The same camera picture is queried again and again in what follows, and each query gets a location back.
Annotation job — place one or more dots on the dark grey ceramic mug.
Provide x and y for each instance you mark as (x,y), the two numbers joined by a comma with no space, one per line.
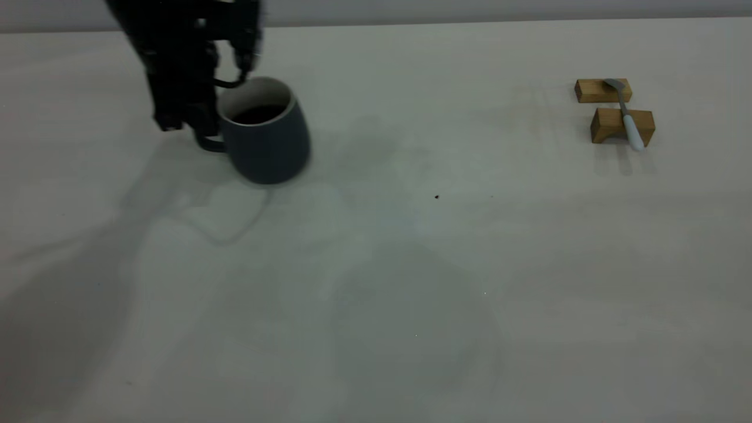
(267,144)

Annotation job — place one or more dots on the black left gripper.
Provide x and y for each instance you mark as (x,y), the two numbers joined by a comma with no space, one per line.
(173,35)

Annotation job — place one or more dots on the flat rectangular wooden block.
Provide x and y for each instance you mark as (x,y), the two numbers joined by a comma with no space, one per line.
(594,91)

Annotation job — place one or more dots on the arched wooden block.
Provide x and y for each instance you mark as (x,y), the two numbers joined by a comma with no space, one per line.
(608,123)

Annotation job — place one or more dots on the dark coffee liquid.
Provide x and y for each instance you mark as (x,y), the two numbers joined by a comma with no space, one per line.
(258,114)

